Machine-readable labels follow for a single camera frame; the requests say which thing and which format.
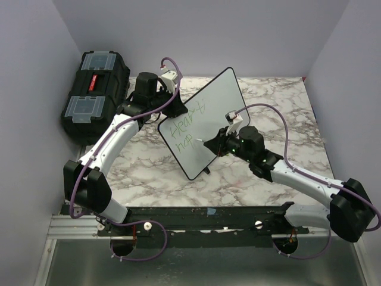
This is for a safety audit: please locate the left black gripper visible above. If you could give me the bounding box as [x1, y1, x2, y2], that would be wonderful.
[149, 86, 188, 119]

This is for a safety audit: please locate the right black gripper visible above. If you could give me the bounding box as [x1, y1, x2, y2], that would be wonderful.
[204, 126, 253, 163]

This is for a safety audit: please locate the white whiteboard black frame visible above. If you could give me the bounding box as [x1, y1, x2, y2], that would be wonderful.
[158, 67, 246, 181]

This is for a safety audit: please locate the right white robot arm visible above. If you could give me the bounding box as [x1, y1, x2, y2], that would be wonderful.
[203, 126, 376, 243]

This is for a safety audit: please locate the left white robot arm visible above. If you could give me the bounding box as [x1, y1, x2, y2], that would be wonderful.
[64, 67, 188, 235]

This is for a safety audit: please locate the black plastic toolbox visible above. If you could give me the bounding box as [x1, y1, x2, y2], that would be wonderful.
[60, 51, 130, 145]

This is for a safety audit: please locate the blue tape piece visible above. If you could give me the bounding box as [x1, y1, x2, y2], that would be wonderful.
[207, 207, 217, 216]

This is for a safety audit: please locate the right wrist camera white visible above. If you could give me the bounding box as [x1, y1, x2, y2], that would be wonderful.
[226, 111, 243, 135]

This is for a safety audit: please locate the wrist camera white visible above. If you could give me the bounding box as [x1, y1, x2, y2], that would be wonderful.
[160, 68, 179, 93]
[226, 111, 243, 135]

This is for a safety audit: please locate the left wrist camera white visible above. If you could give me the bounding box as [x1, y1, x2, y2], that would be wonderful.
[160, 68, 179, 93]

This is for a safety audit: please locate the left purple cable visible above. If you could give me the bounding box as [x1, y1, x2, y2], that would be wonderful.
[68, 58, 182, 263]

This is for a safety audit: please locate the purple cable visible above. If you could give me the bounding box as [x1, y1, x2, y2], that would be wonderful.
[227, 103, 381, 260]
[68, 58, 182, 263]

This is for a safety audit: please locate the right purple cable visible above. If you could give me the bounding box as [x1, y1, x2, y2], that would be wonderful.
[227, 103, 381, 260]

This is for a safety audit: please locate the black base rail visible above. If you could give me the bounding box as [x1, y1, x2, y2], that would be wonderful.
[98, 203, 308, 248]

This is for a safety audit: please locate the aluminium extrusion frame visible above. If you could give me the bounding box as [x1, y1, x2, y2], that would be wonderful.
[47, 215, 98, 240]

